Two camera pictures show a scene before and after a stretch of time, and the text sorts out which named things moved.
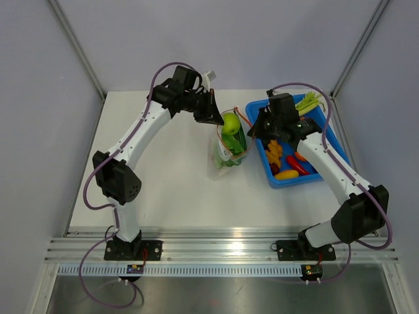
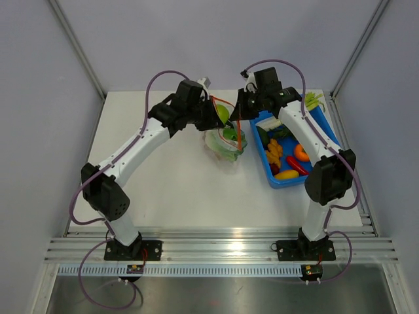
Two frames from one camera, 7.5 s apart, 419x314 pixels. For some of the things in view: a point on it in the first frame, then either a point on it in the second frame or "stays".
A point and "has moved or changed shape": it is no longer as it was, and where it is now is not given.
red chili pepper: [296, 165] stays
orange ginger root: [273, 152] stays
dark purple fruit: [274, 169] stays
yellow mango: [287, 174] stays
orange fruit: [300, 157] stays
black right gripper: [264, 112] → [240, 112]
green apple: [232, 123] has moved or changed shape
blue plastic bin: [286, 165] stays
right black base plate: [299, 250] stays
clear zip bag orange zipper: [232, 144] has moved or changed shape
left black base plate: [133, 250] stays
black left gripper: [211, 114] → [213, 120]
